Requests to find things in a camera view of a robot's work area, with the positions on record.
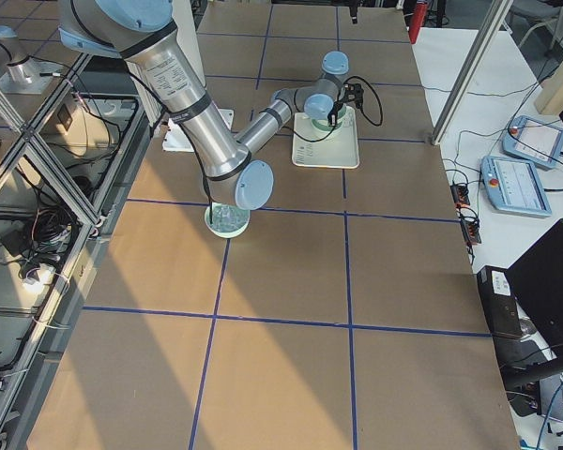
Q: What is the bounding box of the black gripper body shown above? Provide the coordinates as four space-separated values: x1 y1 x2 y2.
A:
341 82 364 104

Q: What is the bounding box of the light green bowl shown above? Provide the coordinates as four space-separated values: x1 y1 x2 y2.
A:
311 106 346 136
205 202 251 239

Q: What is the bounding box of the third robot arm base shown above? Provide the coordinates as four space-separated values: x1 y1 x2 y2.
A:
0 25 63 95

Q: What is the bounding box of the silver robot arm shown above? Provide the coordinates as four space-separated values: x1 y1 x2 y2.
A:
235 51 358 155
58 1 286 210

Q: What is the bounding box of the white plastic tray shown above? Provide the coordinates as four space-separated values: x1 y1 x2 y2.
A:
292 106 360 169

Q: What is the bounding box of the red fire extinguisher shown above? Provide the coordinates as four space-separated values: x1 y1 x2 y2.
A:
408 0 428 44

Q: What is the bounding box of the orange black connector strip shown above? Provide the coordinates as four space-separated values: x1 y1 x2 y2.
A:
450 183 481 248

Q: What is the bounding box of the light green bowl on table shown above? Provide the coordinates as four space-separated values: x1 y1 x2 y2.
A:
205 202 251 239

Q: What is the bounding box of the grey teach pendant far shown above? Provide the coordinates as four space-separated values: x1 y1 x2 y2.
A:
502 115 563 170

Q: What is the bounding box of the grey teach pendant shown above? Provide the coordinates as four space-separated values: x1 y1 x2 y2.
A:
480 156 552 218
502 115 563 170

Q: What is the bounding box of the grey teach pendant near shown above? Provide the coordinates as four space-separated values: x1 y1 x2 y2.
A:
480 156 552 218

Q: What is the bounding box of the black computer box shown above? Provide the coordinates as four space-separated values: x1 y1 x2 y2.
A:
477 265 523 339

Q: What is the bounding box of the black monitor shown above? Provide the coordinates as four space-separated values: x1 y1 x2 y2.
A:
504 218 563 388

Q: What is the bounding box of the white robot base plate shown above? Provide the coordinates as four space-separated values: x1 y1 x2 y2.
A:
161 108 236 154

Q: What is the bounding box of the aluminium frame post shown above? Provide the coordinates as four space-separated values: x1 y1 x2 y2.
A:
431 0 513 145

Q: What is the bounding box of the aluminium frame rack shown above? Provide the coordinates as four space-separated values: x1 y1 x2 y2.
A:
0 55 150 449

